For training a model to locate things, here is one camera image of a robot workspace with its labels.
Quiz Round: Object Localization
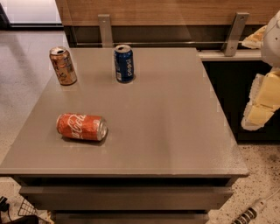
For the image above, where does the brown orange soda can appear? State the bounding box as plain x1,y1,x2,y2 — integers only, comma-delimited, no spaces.
49,46,77,86

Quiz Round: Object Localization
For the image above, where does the white power strip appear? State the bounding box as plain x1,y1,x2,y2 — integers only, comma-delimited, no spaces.
231,188,280,224

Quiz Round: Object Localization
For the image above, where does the wooden wall panel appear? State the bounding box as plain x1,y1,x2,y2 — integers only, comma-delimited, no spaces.
55,0,280,26

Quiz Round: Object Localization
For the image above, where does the blue pepsi can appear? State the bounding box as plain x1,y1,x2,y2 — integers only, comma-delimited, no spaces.
114,45,134,83

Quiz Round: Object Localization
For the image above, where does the black wire basket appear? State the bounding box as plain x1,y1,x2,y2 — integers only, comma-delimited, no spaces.
0,196,39,224

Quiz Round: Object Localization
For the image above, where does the lower grey drawer front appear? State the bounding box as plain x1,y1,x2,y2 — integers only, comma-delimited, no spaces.
54,213,208,224

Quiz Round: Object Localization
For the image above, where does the grey counter ledge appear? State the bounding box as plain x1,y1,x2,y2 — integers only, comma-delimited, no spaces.
198,49,262,61

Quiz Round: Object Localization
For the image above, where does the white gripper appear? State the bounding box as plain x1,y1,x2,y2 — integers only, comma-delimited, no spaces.
241,25,280,131

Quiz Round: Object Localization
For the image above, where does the grey drawer cabinet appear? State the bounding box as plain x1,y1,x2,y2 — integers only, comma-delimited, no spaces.
1,48,249,217

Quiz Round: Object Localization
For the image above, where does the grey drawer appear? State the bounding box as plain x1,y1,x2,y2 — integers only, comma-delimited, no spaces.
20,186,232,211
54,213,208,224

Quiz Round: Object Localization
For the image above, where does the left metal bracket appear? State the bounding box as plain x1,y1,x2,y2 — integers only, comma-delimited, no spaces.
98,14,113,48

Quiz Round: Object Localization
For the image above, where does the top grey drawer front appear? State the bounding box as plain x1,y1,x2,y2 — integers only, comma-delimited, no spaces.
20,186,232,211

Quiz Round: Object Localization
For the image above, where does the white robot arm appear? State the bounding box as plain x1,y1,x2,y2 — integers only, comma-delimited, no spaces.
241,11,280,131

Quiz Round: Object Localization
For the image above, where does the metal bracket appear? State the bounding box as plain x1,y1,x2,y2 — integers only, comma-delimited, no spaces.
222,12,249,57
98,14,113,48

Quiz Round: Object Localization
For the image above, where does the red coke can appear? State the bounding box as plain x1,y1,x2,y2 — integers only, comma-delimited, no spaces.
56,113,108,141

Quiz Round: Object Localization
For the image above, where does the right metal bracket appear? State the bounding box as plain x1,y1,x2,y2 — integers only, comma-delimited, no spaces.
222,12,249,57

